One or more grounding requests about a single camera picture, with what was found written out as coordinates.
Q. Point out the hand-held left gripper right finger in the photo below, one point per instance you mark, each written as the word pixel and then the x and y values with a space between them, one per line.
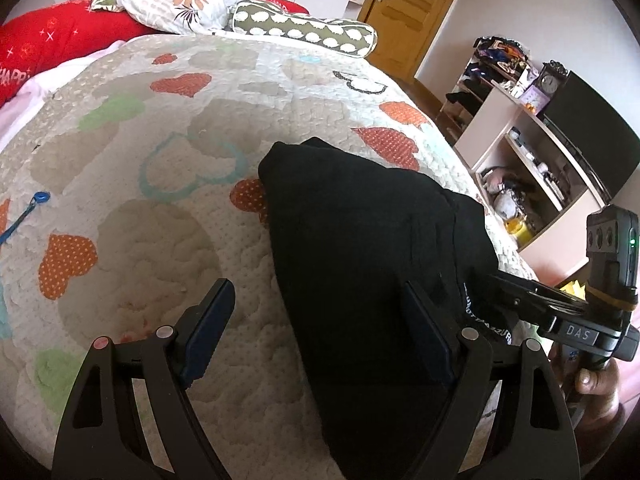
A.
pixel 430 340

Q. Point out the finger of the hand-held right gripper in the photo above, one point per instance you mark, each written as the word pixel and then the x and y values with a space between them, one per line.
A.
pixel 525 305
pixel 540 287

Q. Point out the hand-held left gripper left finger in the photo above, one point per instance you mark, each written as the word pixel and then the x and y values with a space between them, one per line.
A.
pixel 207 340

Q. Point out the black pants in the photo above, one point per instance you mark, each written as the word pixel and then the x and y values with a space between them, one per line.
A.
pixel 360 240

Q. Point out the person's right hand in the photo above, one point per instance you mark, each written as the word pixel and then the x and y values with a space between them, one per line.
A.
pixel 592 382

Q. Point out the yellow printed box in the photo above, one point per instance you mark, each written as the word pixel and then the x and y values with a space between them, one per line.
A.
pixel 575 289

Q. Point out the yellow bottle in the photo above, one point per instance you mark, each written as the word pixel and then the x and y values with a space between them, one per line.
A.
pixel 520 232

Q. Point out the white round bag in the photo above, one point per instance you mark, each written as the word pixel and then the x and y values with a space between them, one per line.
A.
pixel 505 205

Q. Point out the quilted heart pattern bedspread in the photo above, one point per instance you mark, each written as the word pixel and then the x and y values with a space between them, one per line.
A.
pixel 150 260

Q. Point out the black television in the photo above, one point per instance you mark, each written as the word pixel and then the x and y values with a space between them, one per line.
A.
pixel 595 125

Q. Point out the white shelf unit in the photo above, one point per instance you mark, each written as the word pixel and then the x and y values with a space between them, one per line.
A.
pixel 492 125

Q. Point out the purple card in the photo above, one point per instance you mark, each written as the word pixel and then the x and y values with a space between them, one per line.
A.
pixel 534 97

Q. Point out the shoe rack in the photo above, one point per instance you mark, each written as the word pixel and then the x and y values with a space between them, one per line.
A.
pixel 465 105

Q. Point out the ornate black clock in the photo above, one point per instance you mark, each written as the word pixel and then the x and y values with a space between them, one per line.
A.
pixel 550 80

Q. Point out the pile of clothes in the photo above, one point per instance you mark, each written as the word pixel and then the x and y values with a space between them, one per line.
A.
pixel 500 55

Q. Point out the pink bed sheet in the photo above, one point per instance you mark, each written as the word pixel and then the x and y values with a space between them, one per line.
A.
pixel 20 110

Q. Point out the wooden door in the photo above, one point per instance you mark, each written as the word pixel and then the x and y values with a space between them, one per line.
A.
pixel 415 15

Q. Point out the green patterned bolster pillow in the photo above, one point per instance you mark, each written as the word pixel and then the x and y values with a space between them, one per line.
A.
pixel 310 30

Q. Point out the floral print pillow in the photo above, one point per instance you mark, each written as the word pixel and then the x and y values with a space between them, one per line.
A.
pixel 180 0

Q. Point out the red blanket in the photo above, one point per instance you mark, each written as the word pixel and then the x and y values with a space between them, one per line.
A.
pixel 50 35

